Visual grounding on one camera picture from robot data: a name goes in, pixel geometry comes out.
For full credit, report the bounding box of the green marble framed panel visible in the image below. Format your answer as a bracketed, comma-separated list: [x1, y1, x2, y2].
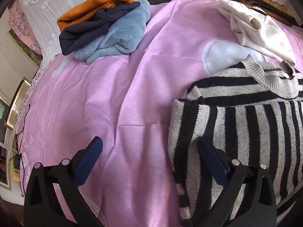
[7, 28, 43, 68]

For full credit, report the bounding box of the pink floral quilt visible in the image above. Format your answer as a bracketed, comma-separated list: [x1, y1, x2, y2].
[8, 0, 42, 55]

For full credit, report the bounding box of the black and grey striped sweater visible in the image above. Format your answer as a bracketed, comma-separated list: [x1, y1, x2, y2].
[168, 55, 303, 227]

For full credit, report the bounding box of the stack of woven mats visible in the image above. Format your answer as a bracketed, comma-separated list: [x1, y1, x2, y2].
[237, 0, 303, 26]

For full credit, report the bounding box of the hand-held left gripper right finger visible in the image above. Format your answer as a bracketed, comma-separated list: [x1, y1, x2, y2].
[194, 137, 277, 227]

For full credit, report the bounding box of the black cable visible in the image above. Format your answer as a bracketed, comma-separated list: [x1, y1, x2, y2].
[15, 104, 32, 197]

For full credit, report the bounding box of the yellow power strip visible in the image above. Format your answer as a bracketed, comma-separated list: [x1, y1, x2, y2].
[9, 148, 23, 183]

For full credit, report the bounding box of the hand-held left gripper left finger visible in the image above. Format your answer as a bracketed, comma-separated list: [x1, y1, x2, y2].
[24, 136, 105, 227]

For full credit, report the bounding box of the white lace cloth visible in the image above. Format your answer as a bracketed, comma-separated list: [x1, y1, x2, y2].
[16, 0, 284, 56]

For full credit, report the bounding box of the folded light blue fleece garment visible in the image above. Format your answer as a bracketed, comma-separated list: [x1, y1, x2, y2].
[73, 0, 151, 65]

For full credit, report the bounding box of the folded orange garment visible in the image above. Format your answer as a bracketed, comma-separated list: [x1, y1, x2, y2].
[57, 0, 135, 32]

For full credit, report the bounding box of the white sweater with navy trim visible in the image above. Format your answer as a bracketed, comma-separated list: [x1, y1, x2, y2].
[216, 0, 296, 68]

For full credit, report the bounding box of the folded navy garment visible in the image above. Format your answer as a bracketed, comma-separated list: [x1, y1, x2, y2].
[59, 1, 141, 55]

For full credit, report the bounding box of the pink bed sheet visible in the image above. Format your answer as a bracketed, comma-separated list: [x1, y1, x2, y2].
[14, 0, 303, 227]

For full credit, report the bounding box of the wooden picture frame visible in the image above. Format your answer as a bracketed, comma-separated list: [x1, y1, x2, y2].
[5, 77, 32, 130]

